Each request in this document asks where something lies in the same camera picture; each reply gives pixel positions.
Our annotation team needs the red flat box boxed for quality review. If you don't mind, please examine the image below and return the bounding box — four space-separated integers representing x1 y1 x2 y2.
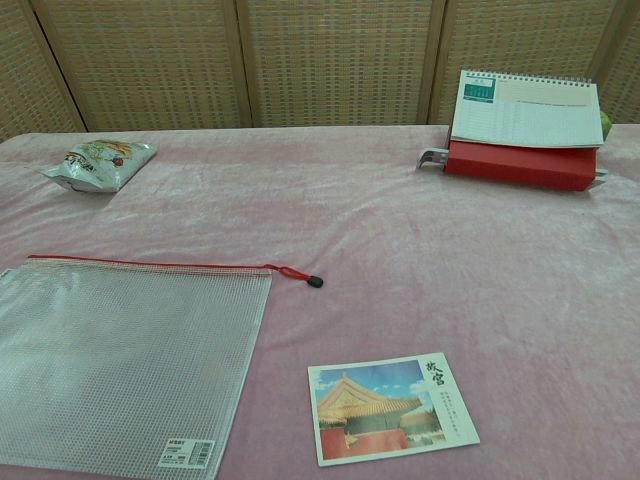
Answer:
442 139 598 193

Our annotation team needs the white green snack bag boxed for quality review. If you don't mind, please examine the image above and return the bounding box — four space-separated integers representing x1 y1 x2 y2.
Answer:
39 140 158 194

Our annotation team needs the palace picture postcard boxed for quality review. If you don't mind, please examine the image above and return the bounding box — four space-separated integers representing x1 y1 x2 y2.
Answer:
306 352 482 469

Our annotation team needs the pink tablecloth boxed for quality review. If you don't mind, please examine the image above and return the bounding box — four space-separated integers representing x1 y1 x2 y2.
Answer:
0 123 640 480

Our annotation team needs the clear mesh zipper pouch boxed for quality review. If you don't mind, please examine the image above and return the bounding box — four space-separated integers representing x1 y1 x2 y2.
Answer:
0 255 325 475

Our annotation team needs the woven folding screen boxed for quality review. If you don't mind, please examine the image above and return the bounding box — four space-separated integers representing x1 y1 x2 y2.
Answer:
0 0 640 144

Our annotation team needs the spiral desk calendar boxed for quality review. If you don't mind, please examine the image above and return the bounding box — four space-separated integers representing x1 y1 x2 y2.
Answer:
449 69 606 150

